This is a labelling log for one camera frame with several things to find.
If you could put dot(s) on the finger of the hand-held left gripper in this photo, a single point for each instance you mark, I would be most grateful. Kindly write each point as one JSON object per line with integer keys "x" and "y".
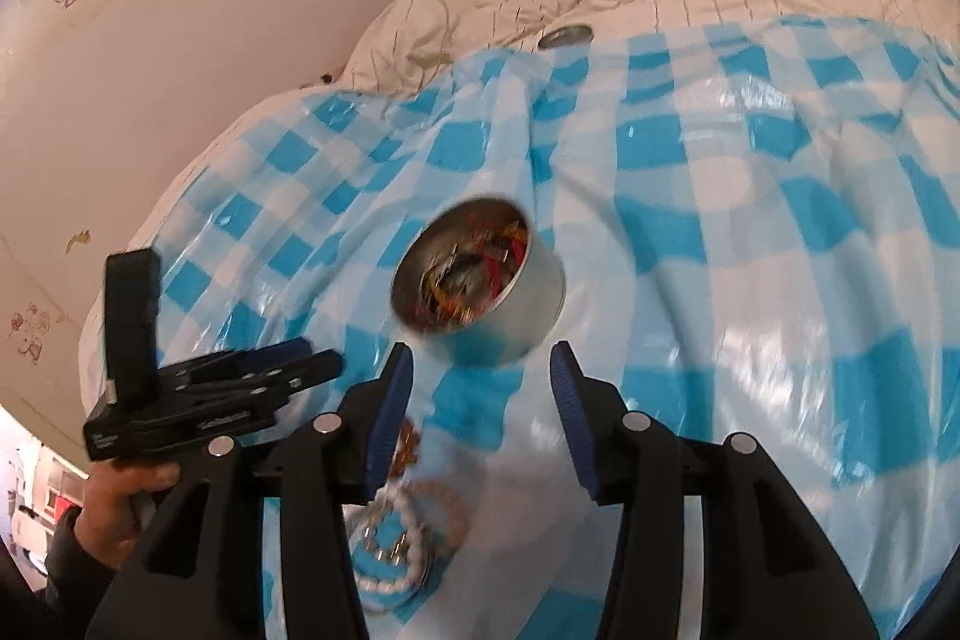
{"x": 281, "y": 351}
{"x": 311, "y": 370}

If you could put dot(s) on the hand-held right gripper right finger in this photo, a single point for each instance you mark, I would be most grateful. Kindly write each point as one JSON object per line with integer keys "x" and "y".
{"x": 574, "y": 434}

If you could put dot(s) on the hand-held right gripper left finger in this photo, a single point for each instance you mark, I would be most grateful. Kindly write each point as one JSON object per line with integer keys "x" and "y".
{"x": 388, "y": 434}

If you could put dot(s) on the round metal tin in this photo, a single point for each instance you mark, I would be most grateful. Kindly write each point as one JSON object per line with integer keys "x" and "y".
{"x": 517, "y": 325}

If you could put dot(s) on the person's left forearm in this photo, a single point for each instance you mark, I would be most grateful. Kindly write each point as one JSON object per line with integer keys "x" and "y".
{"x": 67, "y": 565}

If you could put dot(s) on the person's left hand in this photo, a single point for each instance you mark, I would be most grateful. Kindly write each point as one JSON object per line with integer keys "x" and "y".
{"x": 120, "y": 497}

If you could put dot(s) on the white furniture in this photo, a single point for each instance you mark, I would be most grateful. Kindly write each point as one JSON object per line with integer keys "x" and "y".
{"x": 34, "y": 497}

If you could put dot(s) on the blue checked plastic tablecloth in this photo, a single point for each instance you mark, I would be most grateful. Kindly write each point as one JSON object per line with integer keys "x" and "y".
{"x": 750, "y": 310}

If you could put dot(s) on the round metal tin lid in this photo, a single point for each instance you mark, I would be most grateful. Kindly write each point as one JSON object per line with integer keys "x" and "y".
{"x": 564, "y": 37}

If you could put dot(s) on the white lined quilt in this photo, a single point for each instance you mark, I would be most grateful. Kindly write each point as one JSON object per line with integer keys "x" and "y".
{"x": 487, "y": 3}

